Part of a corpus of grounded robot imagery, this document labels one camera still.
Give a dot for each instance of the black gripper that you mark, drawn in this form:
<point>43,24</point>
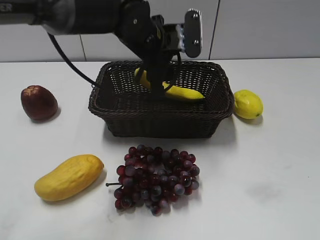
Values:
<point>154,42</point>

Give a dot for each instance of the yellow banana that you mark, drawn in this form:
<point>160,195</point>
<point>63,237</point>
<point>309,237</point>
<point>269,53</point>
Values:
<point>183,93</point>

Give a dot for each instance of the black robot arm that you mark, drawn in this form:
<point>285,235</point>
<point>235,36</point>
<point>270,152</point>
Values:
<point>64,17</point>

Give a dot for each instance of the dark woven wicker basket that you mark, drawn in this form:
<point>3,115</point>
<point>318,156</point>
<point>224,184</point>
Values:
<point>130,110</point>

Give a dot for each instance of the yellow lemon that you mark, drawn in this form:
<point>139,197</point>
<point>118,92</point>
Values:
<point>247,104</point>

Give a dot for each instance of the bunch of red grapes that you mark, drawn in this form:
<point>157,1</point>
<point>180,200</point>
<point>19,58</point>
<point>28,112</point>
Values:
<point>156,178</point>

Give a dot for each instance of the dark red apple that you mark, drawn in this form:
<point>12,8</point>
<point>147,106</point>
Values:
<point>38,103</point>

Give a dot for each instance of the yellow mango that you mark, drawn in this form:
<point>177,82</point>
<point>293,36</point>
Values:
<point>69,178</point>

